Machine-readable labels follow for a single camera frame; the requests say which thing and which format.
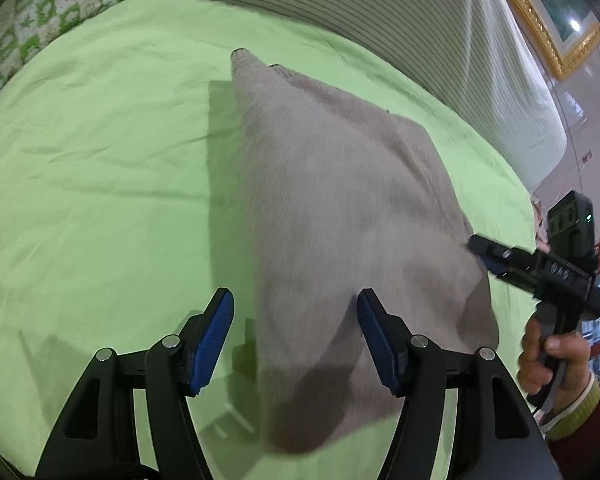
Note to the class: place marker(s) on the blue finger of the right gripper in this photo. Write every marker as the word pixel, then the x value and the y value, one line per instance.
pixel 497 258

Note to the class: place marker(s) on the light green bed sheet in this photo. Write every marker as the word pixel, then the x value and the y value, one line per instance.
pixel 121 211

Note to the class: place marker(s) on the beige knit sweater brown cuffs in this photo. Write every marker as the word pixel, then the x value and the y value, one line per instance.
pixel 342 196

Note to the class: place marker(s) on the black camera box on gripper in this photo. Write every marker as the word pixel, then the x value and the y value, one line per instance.
pixel 570 228

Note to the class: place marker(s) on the red sleeve right forearm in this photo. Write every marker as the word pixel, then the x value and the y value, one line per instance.
pixel 573 436

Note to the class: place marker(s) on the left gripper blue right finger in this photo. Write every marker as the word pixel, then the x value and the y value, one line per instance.
pixel 495 434

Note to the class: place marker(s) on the gold framed floral painting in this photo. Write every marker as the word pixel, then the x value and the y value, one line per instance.
pixel 566 30

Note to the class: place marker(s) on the large striped white pillow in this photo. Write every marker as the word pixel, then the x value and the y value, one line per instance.
pixel 469 54

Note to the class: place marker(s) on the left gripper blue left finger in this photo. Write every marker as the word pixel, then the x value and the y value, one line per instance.
pixel 95 434

